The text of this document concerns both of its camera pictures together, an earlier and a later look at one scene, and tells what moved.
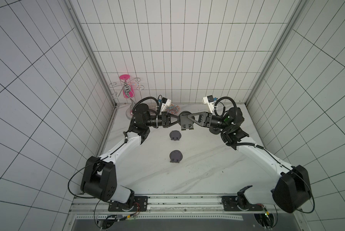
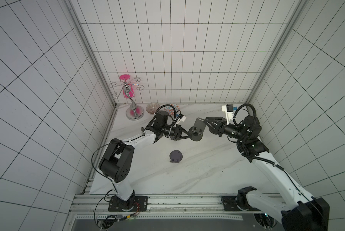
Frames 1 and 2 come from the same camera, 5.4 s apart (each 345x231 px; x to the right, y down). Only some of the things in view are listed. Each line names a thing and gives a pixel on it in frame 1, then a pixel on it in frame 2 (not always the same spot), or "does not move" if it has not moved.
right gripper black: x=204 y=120 to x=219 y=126
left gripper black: x=165 y=114 to x=180 y=129
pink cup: x=128 y=88 does not move
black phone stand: x=185 y=122 to x=196 y=132
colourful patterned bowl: x=173 y=109 does not move
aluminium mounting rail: x=285 y=206 does not move
